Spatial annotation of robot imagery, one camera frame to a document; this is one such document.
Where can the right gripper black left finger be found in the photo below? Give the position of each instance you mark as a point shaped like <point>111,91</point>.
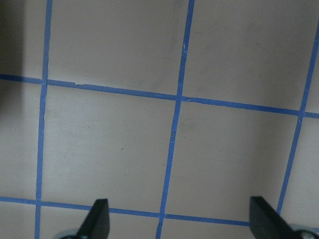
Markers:
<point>97,223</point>

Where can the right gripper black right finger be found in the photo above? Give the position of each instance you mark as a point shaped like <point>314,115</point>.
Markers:
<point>265,222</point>

